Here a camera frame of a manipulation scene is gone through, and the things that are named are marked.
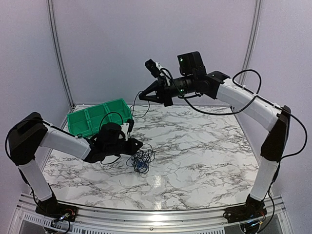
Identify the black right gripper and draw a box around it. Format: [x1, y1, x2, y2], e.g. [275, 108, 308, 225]
[139, 74, 196, 106]

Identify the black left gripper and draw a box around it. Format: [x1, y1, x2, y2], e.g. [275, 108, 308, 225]
[105, 137, 143, 156]

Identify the black cable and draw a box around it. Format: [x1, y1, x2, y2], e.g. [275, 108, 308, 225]
[126, 143, 155, 174]

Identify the blue cable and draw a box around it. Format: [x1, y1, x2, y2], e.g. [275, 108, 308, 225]
[133, 158, 149, 173]

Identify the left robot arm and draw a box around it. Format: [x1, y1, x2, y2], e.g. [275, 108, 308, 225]
[5, 112, 143, 217]

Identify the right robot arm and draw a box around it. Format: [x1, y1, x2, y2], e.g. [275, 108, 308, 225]
[139, 51, 291, 218]

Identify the green bin right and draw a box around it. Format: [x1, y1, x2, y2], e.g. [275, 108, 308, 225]
[104, 98, 132, 125]

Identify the green bin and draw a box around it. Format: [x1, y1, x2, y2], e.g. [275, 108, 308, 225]
[104, 98, 132, 125]
[67, 109, 93, 137]
[86, 104, 109, 134]

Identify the green bin middle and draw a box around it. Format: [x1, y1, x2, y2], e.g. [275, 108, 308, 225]
[86, 104, 109, 134]

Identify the green bin left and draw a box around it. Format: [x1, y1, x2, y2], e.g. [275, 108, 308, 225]
[67, 109, 93, 137]

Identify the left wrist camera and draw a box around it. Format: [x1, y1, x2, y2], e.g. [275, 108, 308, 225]
[119, 119, 134, 141]

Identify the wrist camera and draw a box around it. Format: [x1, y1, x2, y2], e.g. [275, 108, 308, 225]
[119, 119, 134, 141]
[144, 59, 163, 78]

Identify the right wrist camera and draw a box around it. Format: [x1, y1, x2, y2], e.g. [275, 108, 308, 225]
[144, 59, 163, 78]

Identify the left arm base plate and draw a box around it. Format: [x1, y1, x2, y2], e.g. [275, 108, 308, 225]
[36, 202, 78, 222]

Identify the right aluminium corner post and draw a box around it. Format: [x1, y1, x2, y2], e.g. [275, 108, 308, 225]
[237, 0, 263, 85]

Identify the aluminium corner post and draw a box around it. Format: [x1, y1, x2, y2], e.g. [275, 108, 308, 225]
[46, 0, 75, 108]
[237, 0, 263, 85]

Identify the aluminium front rail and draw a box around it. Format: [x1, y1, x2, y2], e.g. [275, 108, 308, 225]
[8, 194, 293, 234]

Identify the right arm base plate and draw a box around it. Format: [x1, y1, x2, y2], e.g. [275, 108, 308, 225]
[223, 200, 267, 223]

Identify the left aluminium corner post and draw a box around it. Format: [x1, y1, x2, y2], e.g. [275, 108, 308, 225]
[46, 0, 75, 108]

